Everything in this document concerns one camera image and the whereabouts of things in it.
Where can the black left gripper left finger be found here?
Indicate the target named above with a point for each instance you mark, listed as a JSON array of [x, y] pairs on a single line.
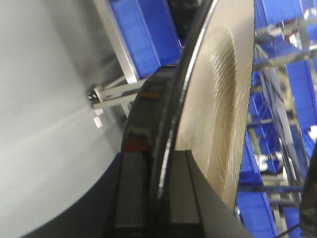
[[131, 203]]

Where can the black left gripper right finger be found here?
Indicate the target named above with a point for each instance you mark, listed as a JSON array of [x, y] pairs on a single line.
[[196, 211]]

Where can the beige plate black rim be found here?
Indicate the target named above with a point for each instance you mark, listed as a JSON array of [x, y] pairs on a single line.
[[207, 101]]

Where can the blue crates on shelf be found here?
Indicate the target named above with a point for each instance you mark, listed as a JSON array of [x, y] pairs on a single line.
[[153, 40]]

